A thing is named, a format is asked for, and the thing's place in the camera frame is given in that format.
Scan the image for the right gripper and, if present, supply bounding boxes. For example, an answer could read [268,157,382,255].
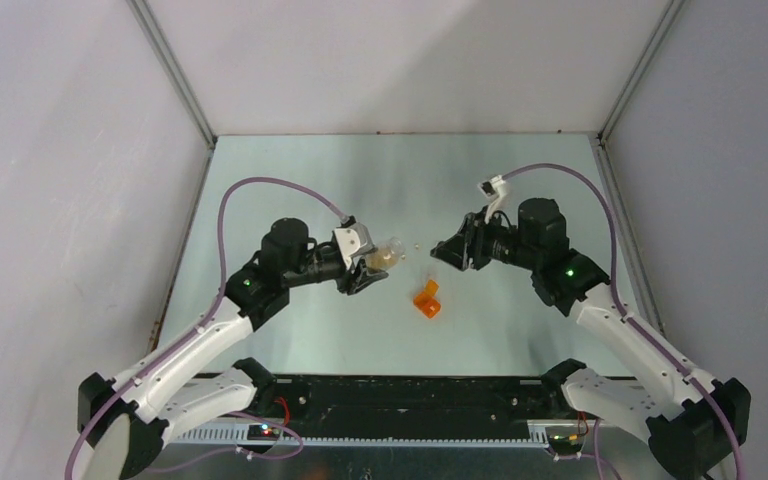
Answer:
[431,206,540,272]

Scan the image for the clear pill bottle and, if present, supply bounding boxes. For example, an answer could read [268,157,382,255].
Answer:
[364,237,405,271]

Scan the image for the orange pill organizer box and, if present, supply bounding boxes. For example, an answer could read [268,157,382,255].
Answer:
[412,279,441,319]

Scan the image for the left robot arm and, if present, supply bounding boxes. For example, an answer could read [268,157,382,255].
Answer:
[78,218,401,479]

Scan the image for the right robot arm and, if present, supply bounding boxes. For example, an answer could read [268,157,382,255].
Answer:
[430,198,751,479]

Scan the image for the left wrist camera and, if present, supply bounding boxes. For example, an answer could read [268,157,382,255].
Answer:
[332,216,375,271]

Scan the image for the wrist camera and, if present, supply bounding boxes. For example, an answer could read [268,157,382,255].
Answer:
[332,216,375,271]
[478,175,510,224]

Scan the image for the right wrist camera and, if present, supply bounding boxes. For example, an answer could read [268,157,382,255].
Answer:
[478,175,510,224]

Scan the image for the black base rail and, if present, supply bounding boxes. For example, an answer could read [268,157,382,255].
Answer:
[158,374,650,446]

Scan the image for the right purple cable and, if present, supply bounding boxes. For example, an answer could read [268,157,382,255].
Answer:
[499,163,746,480]

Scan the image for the purple cable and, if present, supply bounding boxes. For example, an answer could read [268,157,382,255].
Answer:
[63,176,352,480]
[499,163,746,480]

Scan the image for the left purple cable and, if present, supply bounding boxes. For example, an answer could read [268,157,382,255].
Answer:
[63,176,352,480]

